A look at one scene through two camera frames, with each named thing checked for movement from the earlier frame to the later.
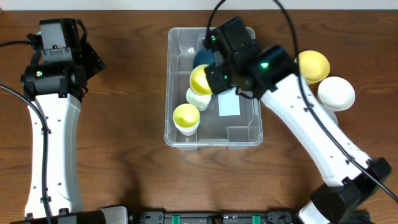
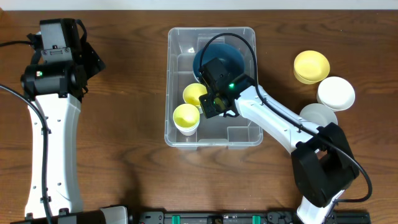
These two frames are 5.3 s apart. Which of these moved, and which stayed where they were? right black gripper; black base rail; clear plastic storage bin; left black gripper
Moved: right black gripper
Stayed: clear plastic storage bin; black base rail; left black gripper
